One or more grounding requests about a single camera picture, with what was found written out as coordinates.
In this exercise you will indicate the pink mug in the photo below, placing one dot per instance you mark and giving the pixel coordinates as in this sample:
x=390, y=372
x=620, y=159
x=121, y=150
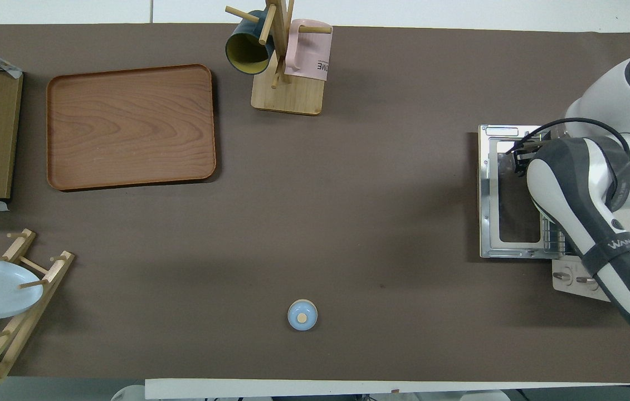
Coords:
x=309, y=55

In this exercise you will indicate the brown wooden tray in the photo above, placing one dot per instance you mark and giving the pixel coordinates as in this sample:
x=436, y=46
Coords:
x=131, y=128

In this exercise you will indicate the white toaster oven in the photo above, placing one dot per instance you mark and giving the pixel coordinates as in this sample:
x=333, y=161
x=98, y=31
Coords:
x=568, y=278

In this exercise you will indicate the wooden plate rack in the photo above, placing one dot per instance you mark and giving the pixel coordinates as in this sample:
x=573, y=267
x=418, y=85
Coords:
x=42, y=278

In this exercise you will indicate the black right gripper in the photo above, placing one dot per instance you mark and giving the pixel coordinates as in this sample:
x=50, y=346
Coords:
x=532, y=150

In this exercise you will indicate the brown table mat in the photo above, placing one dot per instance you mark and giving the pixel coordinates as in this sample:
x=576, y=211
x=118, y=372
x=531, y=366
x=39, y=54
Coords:
x=348, y=211

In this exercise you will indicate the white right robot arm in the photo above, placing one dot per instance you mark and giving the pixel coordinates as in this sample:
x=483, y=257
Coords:
x=571, y=189

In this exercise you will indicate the metal mounting frame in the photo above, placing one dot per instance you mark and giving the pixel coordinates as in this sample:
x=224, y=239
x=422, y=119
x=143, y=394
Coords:
x=487, y=195

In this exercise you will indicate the wooden mug tree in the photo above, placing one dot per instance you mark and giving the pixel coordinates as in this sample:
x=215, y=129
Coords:
x=292, y=97

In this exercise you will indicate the dark blue mug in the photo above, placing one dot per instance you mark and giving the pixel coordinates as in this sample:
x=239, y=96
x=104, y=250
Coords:
x=245, y=53

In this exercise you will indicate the blue call bell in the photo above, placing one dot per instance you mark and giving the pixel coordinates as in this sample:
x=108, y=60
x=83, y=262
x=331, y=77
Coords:
x=302, y=314

